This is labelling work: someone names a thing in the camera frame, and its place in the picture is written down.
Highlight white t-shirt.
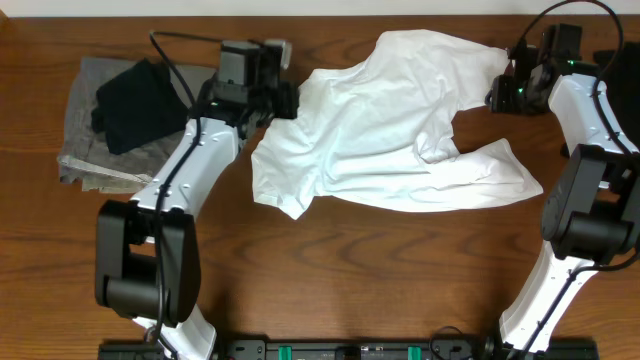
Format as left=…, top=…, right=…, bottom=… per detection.
left=251, top=30, right=542, bottom=219

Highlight black garment at right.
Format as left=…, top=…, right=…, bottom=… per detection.
left=559, top=42, right=640, bottom=161

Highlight folded grey trousers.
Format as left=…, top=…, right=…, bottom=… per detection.
left=56, top=55, right=223, bottom=195

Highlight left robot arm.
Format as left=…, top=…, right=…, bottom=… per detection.
left=95, top=80, right=299, bottom=359

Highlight folded black cloth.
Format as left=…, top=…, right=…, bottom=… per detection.
left=91, top=59, right=188, bottom=155

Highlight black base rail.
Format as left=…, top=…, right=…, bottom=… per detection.
left=97, top=336, right=600, bottom=360

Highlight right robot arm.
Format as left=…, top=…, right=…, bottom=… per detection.
left=477, top=24, right=639, bottom=359

